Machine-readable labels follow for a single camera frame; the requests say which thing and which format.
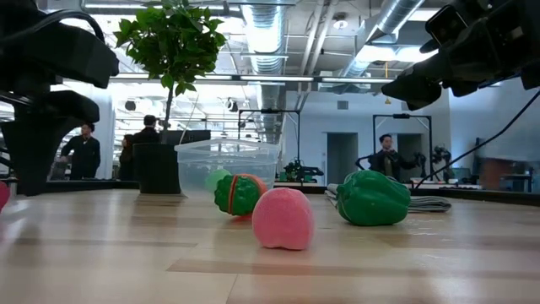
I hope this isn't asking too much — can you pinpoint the pink toy peach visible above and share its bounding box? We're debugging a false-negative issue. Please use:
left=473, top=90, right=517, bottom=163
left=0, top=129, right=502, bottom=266
left=251, top=187, right=316, bottom=251

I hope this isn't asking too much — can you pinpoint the orange toy carrot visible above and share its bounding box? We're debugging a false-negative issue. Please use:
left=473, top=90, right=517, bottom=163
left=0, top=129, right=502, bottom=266
left=213, top=172, right=269, bottom=217

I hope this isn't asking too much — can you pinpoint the black plant pot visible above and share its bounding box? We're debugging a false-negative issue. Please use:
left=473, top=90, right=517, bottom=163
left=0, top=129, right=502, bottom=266
left=132, top=142, right=182, bottom=195

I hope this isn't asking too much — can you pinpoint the black metal gantry frame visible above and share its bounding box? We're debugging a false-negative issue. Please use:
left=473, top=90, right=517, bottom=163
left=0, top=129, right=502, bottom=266
left=372, top=112, right=434, bottom=181
left=237, top=108, right=302, bottom=164

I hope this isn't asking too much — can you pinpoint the small red toy strawberry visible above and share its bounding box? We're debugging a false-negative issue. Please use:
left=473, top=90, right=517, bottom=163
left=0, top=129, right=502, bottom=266
left=0, top=181, right=11, bottom=212

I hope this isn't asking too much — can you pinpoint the silver spiral ventilation duct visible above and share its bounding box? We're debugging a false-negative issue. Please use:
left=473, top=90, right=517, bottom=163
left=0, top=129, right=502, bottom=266
left=337, top=0, right=425, bottom=92

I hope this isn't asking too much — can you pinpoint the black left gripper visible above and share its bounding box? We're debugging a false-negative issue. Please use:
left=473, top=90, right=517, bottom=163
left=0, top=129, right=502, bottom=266
left=0, top=0, right=120, bottom=198

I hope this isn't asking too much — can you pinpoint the folded grey cloth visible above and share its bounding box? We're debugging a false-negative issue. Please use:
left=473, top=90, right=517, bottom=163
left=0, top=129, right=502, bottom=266
left=324, top=182, right=452, bottom=214

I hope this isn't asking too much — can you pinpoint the black robot arm green base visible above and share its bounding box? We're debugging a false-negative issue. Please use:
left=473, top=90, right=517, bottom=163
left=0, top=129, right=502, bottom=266
left=278, top=159, right=325, bottom=183

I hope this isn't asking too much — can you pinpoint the clear plastic tupperware container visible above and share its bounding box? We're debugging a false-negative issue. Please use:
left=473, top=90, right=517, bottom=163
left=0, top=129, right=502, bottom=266
left=174, top=138, right=280, bottom=199

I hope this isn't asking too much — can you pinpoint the person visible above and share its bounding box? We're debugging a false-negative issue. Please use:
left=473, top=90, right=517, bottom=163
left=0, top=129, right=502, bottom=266
left=118, top=133, right=136, bottom=181
left=58, top=122, right=101, bottom=181
left=132, top=114, right=162, bottom=144
left=365, top=133, right=418, bottom=182

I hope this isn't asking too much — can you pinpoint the black flat monitor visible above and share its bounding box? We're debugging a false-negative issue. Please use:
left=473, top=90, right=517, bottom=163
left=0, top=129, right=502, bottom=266
left=159, top=129, right=212, bottom=145

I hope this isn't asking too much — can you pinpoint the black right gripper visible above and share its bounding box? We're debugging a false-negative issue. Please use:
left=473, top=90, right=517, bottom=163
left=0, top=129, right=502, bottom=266
left=381, top=0, right=540, bottom=111

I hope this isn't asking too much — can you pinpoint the light green toy ball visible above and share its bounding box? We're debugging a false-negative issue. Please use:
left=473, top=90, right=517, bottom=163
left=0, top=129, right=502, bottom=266
left=205, top=168, right=232, bottom=193

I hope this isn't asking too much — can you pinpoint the green artificial plant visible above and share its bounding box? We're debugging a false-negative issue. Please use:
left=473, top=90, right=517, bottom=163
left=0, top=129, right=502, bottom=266
left=113, top=0, right=228, bottom=132

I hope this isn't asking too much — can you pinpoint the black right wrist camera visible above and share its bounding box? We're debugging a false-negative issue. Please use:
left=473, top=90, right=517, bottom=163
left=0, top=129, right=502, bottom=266
left=424, top=3, right=470, bottom=48

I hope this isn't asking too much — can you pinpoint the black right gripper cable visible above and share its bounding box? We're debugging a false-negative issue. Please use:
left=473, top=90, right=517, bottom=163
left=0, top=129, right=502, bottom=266
left=414, top=90, right=540, bottom=189

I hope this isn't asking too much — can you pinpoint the green toy bell pepper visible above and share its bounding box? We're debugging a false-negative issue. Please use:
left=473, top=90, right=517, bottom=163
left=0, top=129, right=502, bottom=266
left=336, top=169, right=412, bottom=227

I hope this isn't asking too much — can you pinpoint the silver round ventilation duct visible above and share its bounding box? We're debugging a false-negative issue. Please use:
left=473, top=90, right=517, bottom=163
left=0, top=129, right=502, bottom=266
left=240, top=0, right=289, bottom=144

